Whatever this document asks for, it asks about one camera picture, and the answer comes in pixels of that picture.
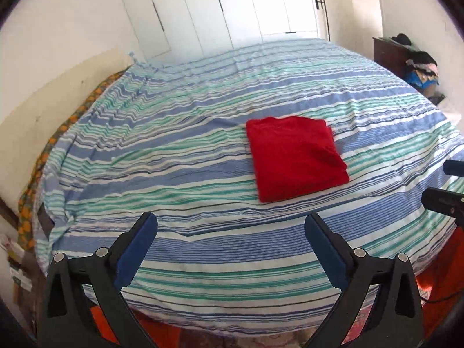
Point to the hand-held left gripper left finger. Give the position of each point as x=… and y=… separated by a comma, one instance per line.
x=136, y=250

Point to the red sweater with white figure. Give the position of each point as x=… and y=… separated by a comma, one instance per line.
x=293, y=156

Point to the brown wooden bed frame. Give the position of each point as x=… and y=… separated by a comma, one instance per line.
x=7, y=214

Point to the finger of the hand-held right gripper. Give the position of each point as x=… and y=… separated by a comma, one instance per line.
x=442, y=201
x=454, y=168

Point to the blue green striped bedspread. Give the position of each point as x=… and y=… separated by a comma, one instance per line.
x=181, y=159

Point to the orange patterned green sheet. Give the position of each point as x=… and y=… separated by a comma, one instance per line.
x=38, y=166

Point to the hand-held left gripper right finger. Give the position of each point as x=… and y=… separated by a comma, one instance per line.
x=326, y=252

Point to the cream padded headboard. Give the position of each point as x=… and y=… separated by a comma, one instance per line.
x=43, y=94

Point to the dark brown wooden dresser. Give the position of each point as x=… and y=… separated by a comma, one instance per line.
x=389, y=54

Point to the orange fluffy rug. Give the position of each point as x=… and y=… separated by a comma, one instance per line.
x=440, y=261

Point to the cluster of bottles and boxes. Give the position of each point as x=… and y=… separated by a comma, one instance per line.
x=16, y=261

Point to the white wardrobe doors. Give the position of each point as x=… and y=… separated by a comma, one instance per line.
x=246, y=3

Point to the pile of clothes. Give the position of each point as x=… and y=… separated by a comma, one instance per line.
x=422, y=69

